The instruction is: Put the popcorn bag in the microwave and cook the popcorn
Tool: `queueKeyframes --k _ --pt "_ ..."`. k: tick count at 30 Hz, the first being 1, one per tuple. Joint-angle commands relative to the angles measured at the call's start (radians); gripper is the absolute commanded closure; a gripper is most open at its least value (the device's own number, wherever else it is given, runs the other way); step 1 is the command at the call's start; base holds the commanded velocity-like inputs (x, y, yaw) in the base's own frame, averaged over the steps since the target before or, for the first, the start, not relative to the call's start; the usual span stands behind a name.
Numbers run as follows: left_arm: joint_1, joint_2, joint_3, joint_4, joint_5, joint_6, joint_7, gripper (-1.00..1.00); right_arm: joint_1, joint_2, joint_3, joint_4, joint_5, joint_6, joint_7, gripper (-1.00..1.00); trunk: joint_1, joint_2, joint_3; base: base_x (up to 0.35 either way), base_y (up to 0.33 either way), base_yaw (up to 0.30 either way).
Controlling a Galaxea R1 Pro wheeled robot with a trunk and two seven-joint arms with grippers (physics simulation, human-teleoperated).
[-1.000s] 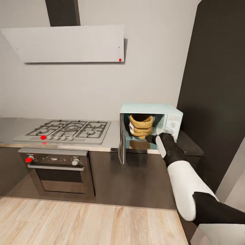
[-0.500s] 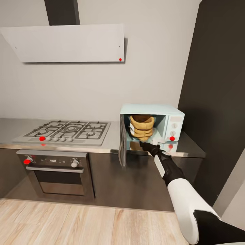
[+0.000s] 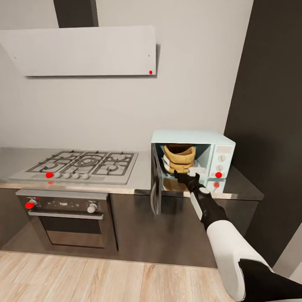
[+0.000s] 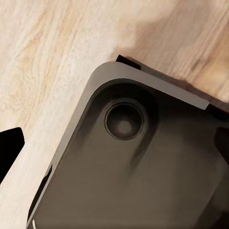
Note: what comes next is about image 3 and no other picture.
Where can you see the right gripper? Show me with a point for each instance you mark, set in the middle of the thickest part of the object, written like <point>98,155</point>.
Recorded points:
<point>185,178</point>

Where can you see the range hood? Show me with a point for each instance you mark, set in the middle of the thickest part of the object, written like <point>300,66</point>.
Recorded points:
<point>80,47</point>

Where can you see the popcorn bag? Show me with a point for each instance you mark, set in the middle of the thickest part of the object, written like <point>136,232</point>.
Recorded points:
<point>178,156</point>

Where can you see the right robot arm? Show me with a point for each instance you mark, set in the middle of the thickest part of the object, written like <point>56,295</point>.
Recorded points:
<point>245,275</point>

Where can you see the oven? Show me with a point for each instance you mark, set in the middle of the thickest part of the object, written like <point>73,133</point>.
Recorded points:
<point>71,221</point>

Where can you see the fridge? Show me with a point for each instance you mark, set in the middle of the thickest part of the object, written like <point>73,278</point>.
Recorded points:
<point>265,122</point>

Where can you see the microwave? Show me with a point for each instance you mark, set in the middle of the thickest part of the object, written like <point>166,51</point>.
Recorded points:
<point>214,151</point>

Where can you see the burner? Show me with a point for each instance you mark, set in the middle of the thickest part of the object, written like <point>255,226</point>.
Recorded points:
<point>112,167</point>

